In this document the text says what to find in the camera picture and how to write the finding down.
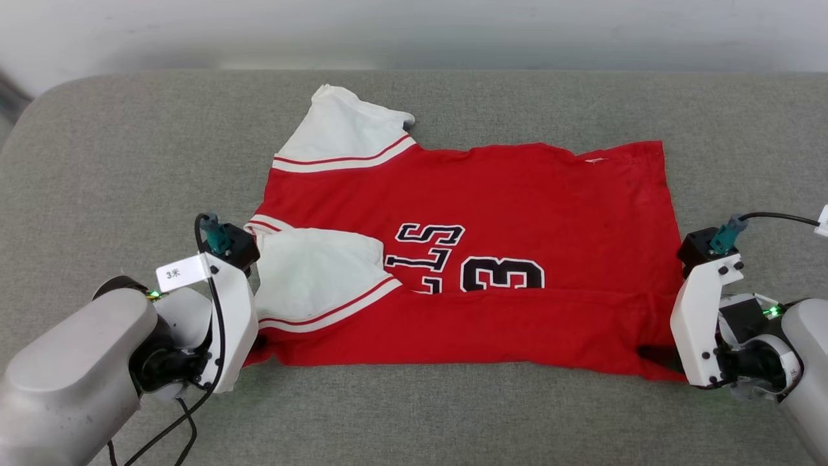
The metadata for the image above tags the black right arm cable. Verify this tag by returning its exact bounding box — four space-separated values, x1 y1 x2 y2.
737 211 823 228

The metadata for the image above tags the grey fabric sofa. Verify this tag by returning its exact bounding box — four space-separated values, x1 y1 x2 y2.
0 70 828 466

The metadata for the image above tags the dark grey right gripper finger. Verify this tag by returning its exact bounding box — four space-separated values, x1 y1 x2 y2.
637 344 686 376

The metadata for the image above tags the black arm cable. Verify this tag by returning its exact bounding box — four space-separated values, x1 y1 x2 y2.
107 212 227 466
737 211 823 228

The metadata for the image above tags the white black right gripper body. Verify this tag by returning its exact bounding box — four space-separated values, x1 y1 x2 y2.
670 254 746 389

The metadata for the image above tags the teal cable connector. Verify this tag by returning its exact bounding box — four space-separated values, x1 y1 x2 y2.
201 217 234 257
709 215 748 256

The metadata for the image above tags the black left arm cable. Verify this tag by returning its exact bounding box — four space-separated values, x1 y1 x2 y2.
107 212 227 466

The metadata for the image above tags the white cable tag with text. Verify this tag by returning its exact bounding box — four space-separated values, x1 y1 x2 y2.
156 255 212 293

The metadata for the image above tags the red white basketball jersey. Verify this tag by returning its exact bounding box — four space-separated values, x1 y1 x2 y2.
243 84 688 383

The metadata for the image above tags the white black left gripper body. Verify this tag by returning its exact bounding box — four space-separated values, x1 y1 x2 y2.
197 251 260 394

